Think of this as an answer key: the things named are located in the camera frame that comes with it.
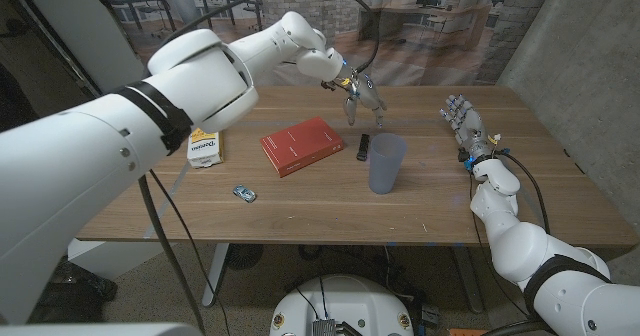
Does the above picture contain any white and yellow carton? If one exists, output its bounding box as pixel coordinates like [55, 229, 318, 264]
[186, 127, 225, 169]

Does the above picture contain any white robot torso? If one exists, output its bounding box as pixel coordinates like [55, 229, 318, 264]
[269, 274, 415, 336]

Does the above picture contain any small black rectangular device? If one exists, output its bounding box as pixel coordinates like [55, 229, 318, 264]
[356, 133, 371, 162]

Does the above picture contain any translucent blue-grey plastic cup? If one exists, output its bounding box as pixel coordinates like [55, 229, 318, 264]
[368, 133, 408, 196]

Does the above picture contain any round black fan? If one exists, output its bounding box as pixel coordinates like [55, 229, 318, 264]
[224, 243, 265, 271]

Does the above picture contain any white table leg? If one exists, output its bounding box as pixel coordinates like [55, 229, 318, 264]
[201, 243, 230, 308]
[452, 245, 485, 315]

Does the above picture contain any printed office backdrop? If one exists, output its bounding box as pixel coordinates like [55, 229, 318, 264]
[94, 0, 559, 88]

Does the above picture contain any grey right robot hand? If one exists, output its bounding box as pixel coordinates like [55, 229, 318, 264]
[438, 94, 497, 163]

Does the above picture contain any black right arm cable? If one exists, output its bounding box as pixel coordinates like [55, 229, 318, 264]
[492, 150, 552, 236]

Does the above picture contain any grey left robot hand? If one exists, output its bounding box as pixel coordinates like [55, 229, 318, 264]
[322, 66, 389, 130]

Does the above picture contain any small grey box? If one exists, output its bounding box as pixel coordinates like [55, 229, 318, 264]
[421, 304, 441, 326]

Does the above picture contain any red hardcover book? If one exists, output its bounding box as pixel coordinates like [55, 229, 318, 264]
[260, 116, 345, 179]

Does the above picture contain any small silver-blue toy car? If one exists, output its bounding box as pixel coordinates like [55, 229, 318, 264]
[232, 184, 258, 204]

